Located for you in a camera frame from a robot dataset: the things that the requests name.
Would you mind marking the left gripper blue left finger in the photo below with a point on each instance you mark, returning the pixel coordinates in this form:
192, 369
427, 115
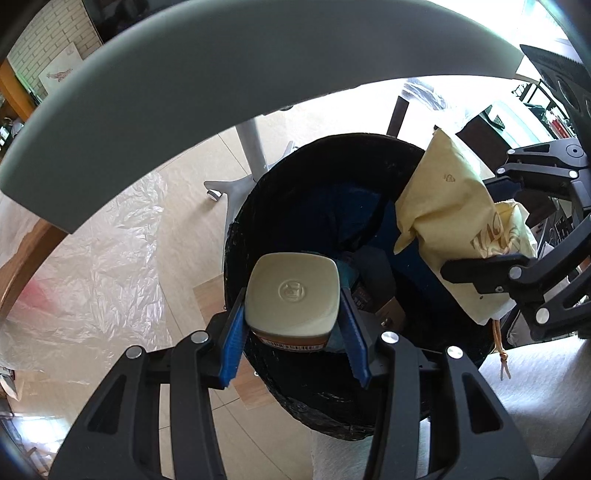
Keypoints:
232, 341

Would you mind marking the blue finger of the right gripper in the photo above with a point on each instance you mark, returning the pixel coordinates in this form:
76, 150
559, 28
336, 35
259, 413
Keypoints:
503, 187

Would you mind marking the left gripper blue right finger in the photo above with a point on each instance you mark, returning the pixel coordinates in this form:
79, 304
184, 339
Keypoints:
352, 336

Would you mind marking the yellow paper bag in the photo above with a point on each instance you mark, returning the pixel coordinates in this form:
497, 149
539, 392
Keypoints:
447, 208

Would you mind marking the amber jar with cream lid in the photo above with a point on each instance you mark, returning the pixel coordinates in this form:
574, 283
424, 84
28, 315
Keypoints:
292, 300

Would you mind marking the light blue plastic bag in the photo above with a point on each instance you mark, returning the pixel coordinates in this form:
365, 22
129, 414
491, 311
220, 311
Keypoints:
367, 265

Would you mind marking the black trash bin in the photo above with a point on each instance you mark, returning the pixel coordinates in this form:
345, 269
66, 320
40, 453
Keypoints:
335, 197

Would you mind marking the clear plastic table cover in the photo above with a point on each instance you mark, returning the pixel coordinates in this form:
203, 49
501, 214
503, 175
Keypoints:
96, 294

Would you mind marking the grey table leg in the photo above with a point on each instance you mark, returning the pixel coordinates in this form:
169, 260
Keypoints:
246, 144

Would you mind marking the grey table edge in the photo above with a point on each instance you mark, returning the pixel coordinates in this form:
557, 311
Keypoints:
201, 67

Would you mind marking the giraffe picture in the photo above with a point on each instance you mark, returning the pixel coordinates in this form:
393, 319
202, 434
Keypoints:
55, 73

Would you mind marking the brown bag string handle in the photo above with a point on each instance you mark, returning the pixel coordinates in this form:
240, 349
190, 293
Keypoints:
497, 336

